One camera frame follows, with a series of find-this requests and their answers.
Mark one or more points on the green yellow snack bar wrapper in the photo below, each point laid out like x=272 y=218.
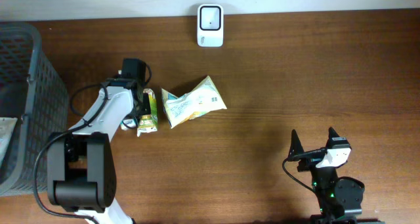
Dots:
x=148 y=122

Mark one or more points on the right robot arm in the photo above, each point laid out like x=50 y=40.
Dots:
x=339 y=198

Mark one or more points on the grey plastic mesh basket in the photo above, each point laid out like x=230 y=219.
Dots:
x=33 y=93

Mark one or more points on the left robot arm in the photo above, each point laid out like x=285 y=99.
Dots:
x=81 y=176

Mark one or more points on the white barcode scanner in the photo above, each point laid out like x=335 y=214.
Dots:
x=210 y=25

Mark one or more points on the teal tissue pack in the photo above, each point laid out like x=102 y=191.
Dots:
x=128 y=124

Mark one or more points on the white cosmetic tube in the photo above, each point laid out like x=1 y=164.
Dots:
x=6 y=130

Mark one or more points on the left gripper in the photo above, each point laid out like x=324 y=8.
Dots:
x=146 y=106

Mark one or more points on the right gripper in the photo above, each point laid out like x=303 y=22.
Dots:
x=309 y=159

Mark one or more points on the large yellow white snack bag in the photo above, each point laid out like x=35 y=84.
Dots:
x=204 y=98

